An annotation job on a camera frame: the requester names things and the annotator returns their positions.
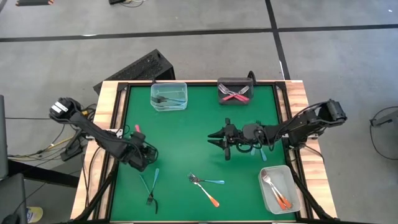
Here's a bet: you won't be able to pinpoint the clear plastic container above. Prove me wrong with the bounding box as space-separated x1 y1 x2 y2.
150 82 188 112

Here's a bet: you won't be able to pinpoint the black floor bar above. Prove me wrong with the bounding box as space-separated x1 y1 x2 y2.
6 159 80 189

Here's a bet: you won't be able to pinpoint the white plastic container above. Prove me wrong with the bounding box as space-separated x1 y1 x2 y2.
257 164 302 215

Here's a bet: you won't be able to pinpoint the grey panel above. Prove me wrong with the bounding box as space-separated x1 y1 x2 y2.
0 94 9 180

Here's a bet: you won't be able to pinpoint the black perforated metal case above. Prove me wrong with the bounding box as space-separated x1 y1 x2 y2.
93 48 177 95

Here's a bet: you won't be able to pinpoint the black bar orange ends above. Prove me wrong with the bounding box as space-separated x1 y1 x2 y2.
15 0 55 7

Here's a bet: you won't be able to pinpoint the black power box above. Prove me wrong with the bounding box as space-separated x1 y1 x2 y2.
60 135 84 162

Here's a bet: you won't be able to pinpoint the wooden table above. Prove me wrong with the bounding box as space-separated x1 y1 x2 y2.
70 79 339 223

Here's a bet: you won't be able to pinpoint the black device with cables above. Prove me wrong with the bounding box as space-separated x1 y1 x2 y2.
108 0 147 8

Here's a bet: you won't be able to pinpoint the black rig frame post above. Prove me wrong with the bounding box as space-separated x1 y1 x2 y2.
284 147 335 222
74 160 121 223

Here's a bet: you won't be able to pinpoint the yellow white shoe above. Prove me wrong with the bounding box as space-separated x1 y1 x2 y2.
26 206 44 223

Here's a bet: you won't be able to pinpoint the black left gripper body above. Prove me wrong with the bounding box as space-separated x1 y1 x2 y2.
126 132 159 172

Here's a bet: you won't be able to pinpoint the green table mat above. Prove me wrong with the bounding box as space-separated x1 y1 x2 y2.
110 84 296 222

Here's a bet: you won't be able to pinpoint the dark grey plastic container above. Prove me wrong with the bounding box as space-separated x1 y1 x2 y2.
216 77 255 106

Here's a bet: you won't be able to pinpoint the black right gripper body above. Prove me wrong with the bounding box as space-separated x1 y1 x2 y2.
223 118 245 161

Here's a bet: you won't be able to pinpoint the teal-handled black fork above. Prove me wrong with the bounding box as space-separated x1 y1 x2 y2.
138 174 159 215

